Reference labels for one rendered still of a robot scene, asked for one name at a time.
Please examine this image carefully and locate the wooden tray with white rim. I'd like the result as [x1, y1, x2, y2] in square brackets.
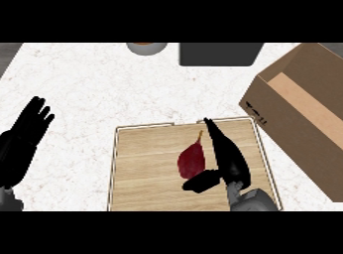
[105, 116, 283, 212]

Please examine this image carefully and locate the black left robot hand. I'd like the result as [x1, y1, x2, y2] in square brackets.
[0, 95, 56, 191]

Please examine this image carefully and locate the grey round pot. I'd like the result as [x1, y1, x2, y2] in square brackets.
[125, 43, 168, 57]

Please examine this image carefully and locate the brown cardboard box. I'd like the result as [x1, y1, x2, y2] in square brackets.
[237, 43, 343, 203]

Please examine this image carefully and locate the dark grey flat appliance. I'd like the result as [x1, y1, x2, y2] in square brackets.
[178, 43, 264, 67]

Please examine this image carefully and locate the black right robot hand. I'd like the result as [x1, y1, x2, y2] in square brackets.
[180, 117, 254, 194]

